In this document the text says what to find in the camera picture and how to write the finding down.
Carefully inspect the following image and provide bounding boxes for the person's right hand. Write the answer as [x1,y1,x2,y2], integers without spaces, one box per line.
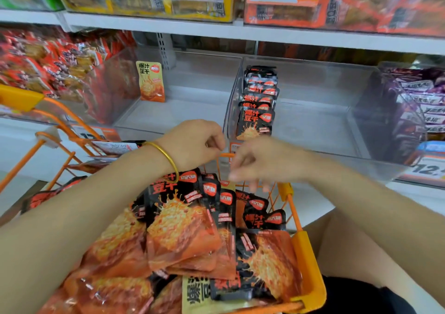
[228,135,317,193]

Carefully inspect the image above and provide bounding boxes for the person's left hand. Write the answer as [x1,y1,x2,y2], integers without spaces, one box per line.
[154,119,228,174]

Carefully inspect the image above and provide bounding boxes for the row of black orange snacks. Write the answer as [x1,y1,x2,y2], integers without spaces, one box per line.
[235,65,279,142]

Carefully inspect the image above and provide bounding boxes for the yellow orange snack packet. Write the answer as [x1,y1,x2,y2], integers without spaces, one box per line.
[135,60,166,103]

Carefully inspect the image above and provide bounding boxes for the orange shopping cart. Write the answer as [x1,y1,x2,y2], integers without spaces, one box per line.
[0,83,328,314]

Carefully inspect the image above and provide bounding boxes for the pile of black orange snacks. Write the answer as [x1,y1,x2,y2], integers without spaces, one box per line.
[21,140,305,314]

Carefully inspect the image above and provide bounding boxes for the person's right forearm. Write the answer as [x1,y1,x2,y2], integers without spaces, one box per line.
[306,157,445,314]

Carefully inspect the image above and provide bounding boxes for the person's left forearm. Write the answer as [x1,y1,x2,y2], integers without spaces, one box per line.
[0,144,178,314]

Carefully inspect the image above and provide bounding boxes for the person's right leg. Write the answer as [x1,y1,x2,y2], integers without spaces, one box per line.
[306,209,399,290]

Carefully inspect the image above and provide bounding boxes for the orange blue shelf price tag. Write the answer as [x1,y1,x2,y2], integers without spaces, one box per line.
[398,141,445,186]

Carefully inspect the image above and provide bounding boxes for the black shorts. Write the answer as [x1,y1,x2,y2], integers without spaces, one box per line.
[306,276,418,314]

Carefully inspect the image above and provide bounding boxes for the pile of red tan packets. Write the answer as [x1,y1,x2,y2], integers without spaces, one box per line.
[0,25,136,96]

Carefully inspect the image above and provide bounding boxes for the pile of purple packets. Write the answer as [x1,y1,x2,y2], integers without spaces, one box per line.
[382,63,445,134]

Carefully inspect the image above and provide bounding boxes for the stack of orange trimmed packets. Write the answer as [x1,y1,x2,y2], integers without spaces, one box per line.
[243,0,445,37]

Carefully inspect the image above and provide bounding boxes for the gold bracelet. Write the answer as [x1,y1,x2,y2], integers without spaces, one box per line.
[142,140,179,176]

